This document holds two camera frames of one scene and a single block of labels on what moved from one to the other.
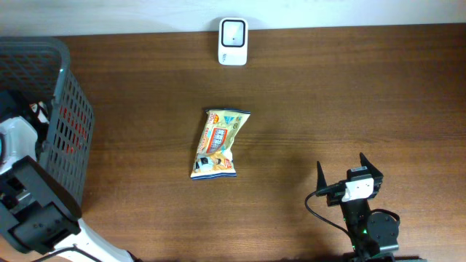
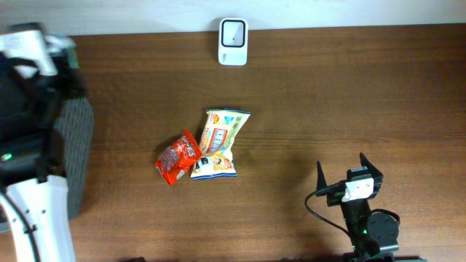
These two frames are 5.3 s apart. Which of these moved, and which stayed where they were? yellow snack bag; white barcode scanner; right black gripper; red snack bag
Moved: red snack bag
Stayed: white barcode scanner; right black gripper; yellow snack bag
